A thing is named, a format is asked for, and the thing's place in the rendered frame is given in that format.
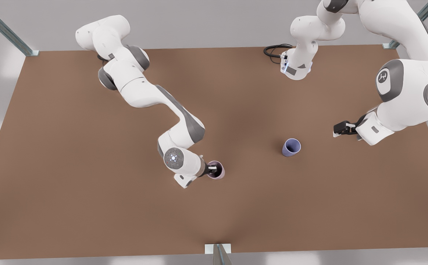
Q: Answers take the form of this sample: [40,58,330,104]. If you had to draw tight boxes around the pink cup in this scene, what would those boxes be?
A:
[207,160,225,180]

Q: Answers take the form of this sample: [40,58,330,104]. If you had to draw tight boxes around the silver frame post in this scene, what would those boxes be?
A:
[0,0,40,57]
[204,243,232,265]
[382,0,428,50]

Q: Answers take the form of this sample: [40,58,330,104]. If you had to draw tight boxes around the purple cup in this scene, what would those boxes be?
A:
[282,138,302,158]

